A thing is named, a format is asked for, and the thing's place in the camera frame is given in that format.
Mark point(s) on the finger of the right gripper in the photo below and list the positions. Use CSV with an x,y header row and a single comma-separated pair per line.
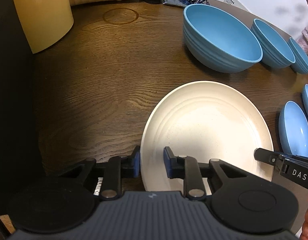
x,y
266,156

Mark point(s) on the blue deep bowl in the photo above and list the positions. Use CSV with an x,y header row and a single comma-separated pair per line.
x,y
276,51
301,63
219,40

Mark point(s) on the yellow cylindrical kettle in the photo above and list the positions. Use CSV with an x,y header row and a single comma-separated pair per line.
x,y
44,22

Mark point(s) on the cream round plate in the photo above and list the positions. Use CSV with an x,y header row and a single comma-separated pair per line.
x,y
205,120

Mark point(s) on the black paper gift bag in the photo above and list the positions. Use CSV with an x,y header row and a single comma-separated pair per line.
x,y
20,160

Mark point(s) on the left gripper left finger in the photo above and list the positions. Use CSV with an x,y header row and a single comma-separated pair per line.
x,y
116,169

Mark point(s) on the white board on wall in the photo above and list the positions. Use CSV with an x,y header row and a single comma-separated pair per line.
x,y
237,4

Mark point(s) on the blue shallow bowl large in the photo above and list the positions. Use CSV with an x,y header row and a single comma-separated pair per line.
x,y
293,130

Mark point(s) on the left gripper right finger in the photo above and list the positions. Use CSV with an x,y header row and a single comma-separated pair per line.
x,y
187,169

